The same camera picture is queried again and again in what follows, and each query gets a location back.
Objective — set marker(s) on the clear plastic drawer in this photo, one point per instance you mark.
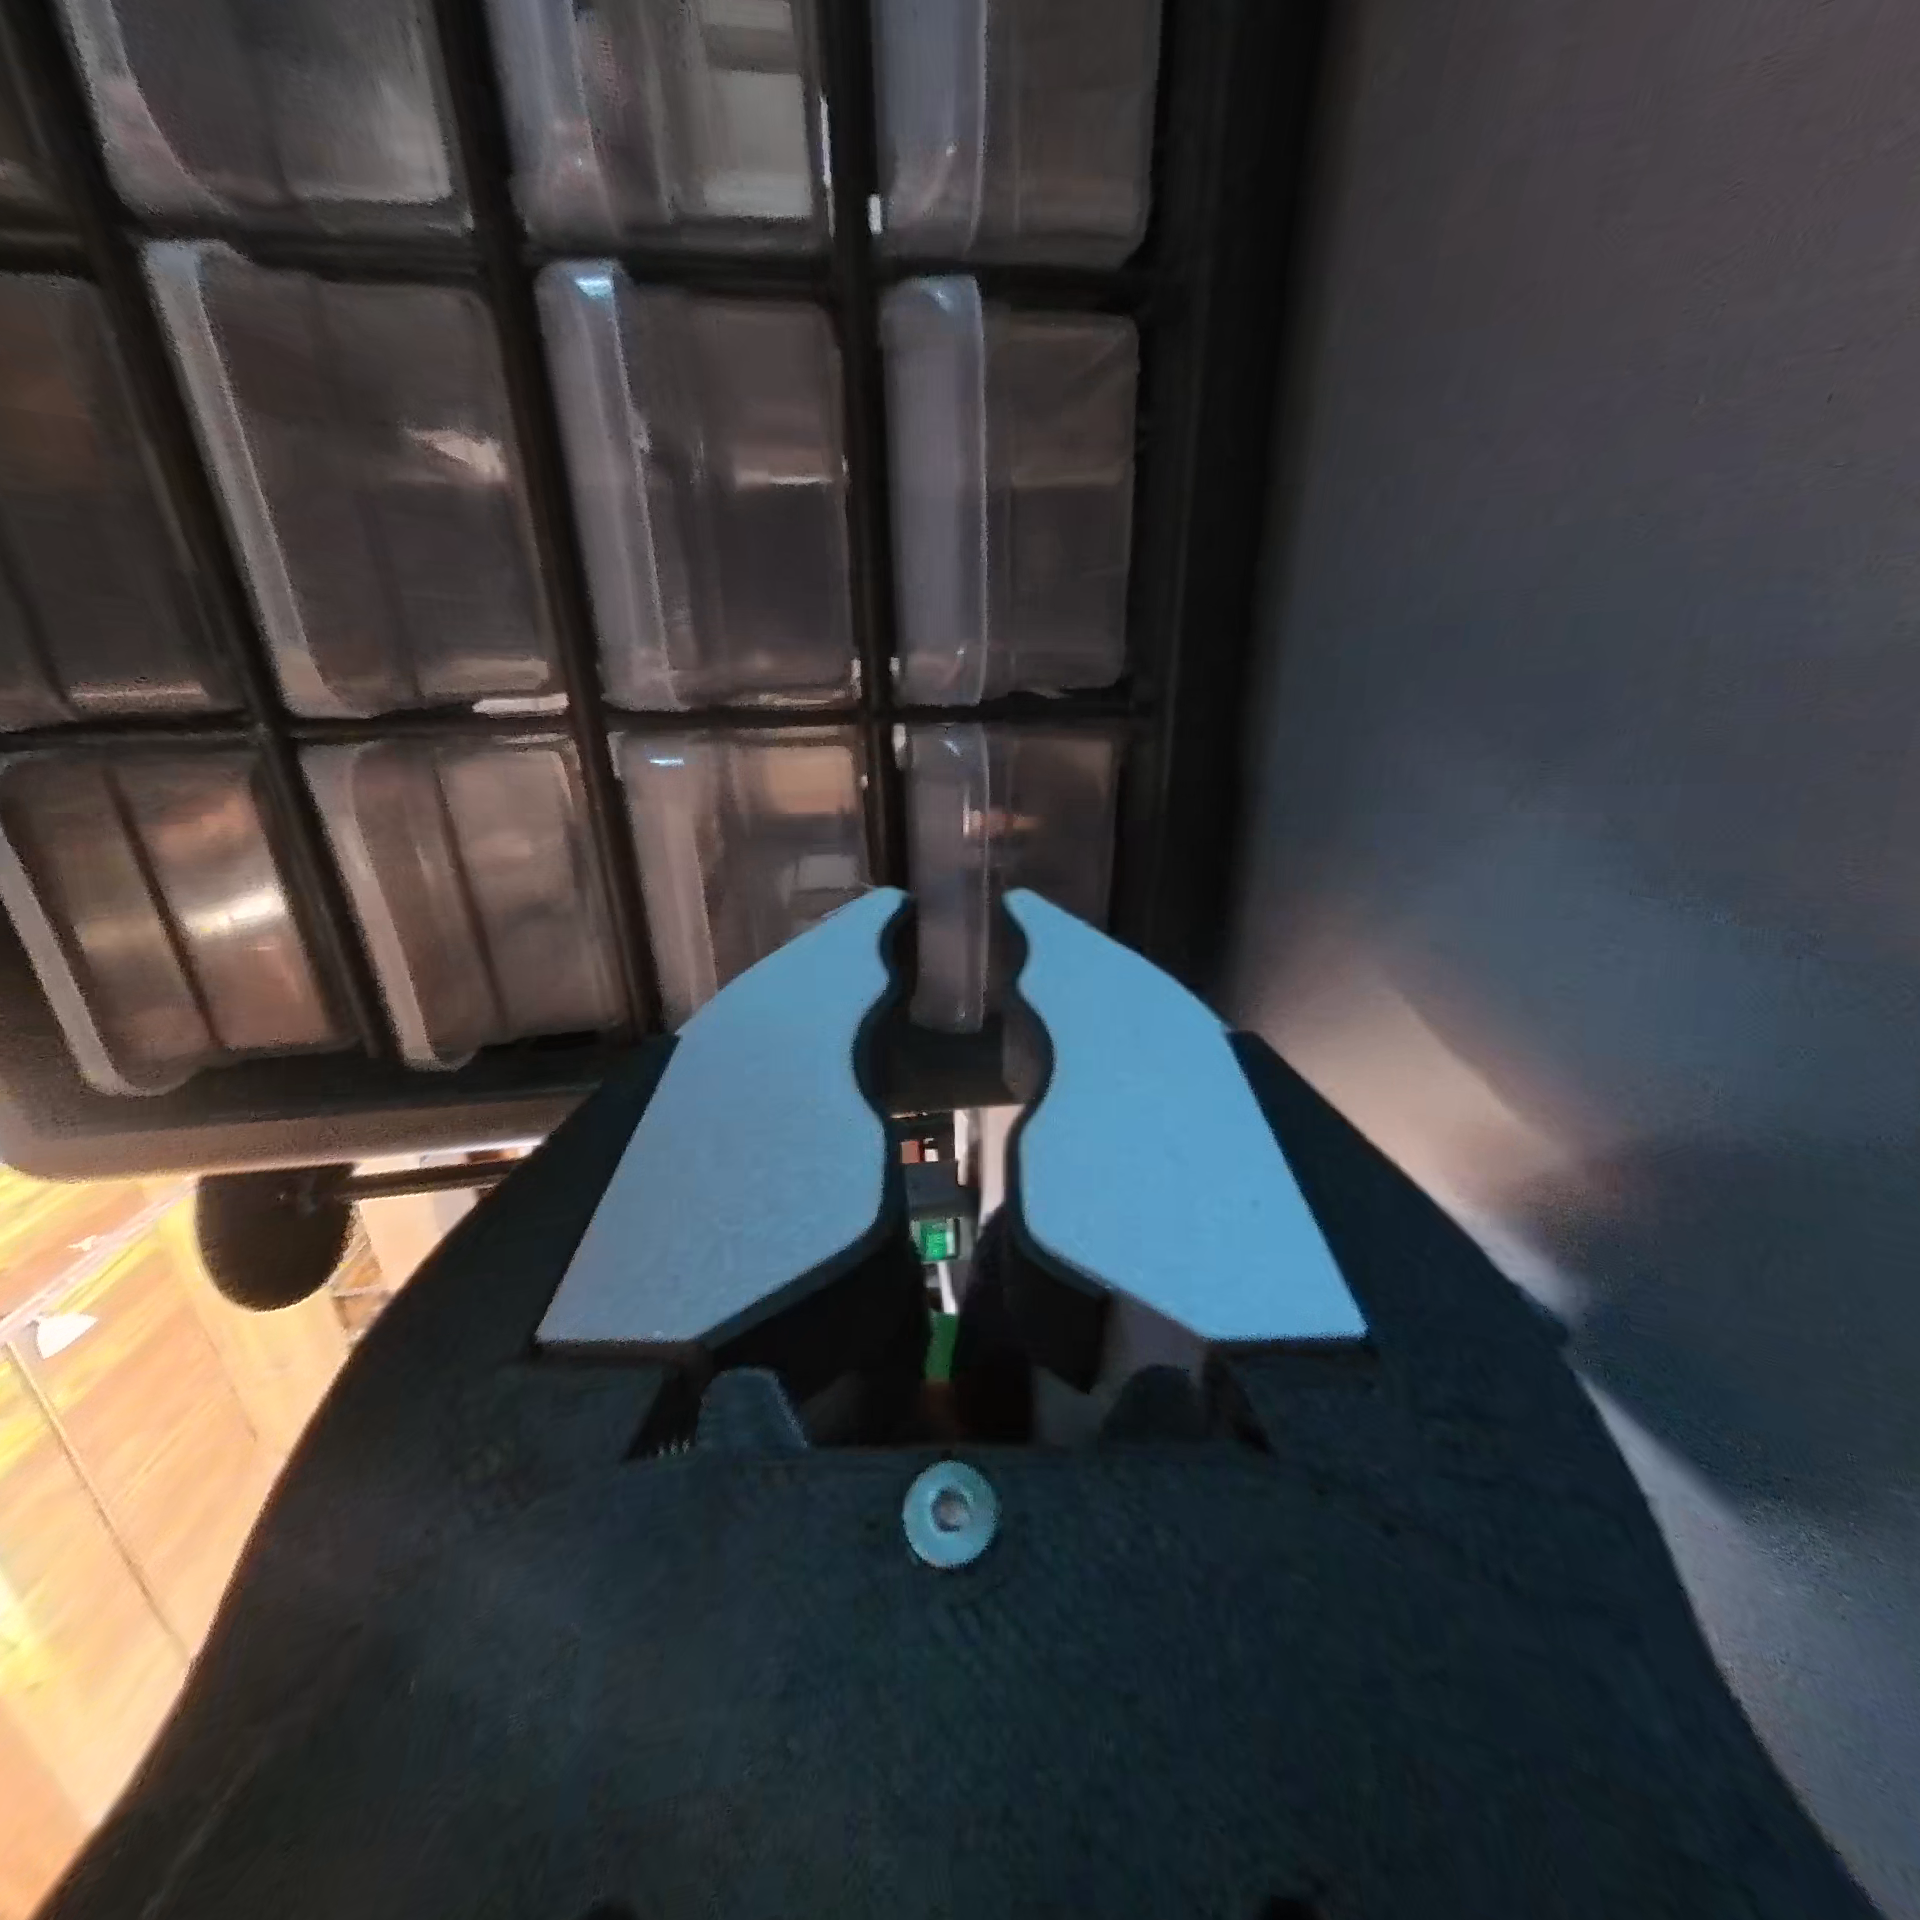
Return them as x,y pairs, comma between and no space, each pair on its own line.
952,841

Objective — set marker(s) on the set of clear cabinet drawers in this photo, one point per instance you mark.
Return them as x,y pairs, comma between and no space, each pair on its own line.
374,480

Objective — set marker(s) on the black fuzzy microphone cover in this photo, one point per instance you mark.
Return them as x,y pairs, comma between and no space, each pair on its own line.
271,1244

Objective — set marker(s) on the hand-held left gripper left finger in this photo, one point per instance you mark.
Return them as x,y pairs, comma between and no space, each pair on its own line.
720,1171

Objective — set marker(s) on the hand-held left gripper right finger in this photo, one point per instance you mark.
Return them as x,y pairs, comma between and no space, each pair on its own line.
1171,1171

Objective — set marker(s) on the black drawer cabinet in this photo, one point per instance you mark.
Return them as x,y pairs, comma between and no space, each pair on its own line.
1218,601

